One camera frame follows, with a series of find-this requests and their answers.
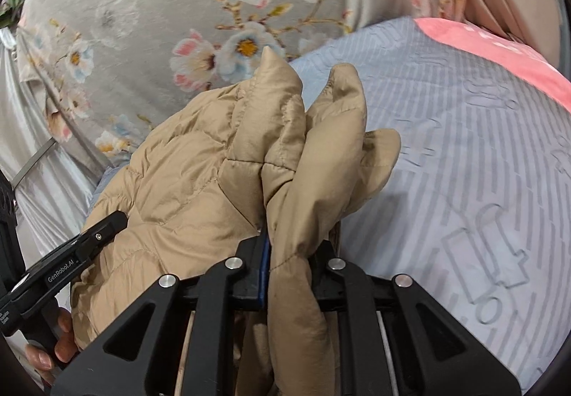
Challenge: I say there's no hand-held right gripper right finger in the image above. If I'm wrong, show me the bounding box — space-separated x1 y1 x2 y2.
308 244 522 396

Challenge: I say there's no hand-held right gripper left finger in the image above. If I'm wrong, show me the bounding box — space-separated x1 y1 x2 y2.
51 235 271 396

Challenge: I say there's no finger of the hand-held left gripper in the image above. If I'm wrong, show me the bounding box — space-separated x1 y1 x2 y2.
42 211 130 290

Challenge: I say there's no tan padded jacket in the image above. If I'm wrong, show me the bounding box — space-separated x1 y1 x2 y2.
71 46 402 396

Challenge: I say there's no person's left hand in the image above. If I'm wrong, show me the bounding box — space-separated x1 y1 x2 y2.
24 309 79 384

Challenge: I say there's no white satin cloth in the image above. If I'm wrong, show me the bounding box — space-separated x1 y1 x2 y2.
0 30 110 379

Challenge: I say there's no grey striped bed blanket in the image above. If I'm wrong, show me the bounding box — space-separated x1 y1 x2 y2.
91 17 571 392

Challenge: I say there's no pink cloth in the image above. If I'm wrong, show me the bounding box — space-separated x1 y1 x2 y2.
413 17 571 111

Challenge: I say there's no metal bed rail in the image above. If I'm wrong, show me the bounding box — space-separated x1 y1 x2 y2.
13 142 59 189

